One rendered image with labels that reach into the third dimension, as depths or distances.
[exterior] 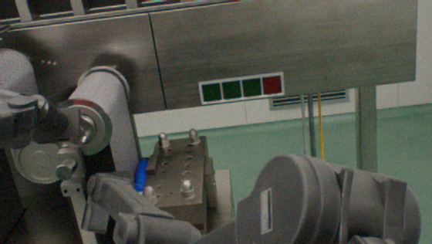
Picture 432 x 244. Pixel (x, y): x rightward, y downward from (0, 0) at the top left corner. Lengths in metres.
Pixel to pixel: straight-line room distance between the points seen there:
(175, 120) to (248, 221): 3.72
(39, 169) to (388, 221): 1.07
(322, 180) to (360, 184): 0.04
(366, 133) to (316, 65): 0.40
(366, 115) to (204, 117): 2.43
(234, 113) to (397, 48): 2.62
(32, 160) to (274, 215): 1.02
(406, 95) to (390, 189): 3.90
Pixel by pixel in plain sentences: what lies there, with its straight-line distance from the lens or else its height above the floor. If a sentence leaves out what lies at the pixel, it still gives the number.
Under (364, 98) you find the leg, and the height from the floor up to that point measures 1.04.
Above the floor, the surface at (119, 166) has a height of 1.13.
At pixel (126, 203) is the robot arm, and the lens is 0.86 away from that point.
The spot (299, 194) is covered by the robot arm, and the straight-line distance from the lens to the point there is 0.35.
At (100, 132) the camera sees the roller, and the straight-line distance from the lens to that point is 1.26.
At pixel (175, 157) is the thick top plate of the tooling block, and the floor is 1.03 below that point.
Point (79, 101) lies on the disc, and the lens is 1.24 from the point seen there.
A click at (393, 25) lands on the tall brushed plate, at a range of 1.57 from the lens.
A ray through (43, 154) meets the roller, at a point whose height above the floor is 1.19.
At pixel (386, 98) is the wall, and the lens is 4.24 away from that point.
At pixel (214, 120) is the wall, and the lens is 4.10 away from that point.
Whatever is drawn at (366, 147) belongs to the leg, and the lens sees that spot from 1.86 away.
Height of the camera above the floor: 1.69
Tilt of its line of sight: 23 degrees down
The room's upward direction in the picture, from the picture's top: 8 degrees counter-clockwise
